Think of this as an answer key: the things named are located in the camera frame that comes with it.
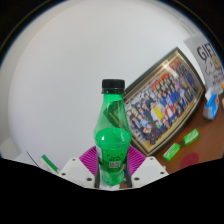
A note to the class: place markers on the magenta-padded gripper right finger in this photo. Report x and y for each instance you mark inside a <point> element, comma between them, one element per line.
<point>150,170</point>

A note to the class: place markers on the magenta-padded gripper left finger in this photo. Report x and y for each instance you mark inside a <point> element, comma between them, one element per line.
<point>75,170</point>

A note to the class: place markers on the green plastic drink bottle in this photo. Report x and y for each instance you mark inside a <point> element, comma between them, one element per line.
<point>111,146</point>

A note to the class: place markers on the white lettered shuttlecock tube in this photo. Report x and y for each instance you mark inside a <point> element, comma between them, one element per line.
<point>48,163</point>

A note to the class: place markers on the small green packet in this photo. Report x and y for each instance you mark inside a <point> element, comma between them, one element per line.
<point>191,137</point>
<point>171,152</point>

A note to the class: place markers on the flat round red coaster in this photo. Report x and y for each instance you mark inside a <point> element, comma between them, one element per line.
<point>190,160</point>

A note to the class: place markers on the framed group picture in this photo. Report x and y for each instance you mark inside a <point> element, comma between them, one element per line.
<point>163,103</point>

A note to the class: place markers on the blue tissue pack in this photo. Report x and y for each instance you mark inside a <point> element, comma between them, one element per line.
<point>211,105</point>

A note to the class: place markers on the white paper gift bag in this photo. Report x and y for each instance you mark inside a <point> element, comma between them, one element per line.
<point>208,58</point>

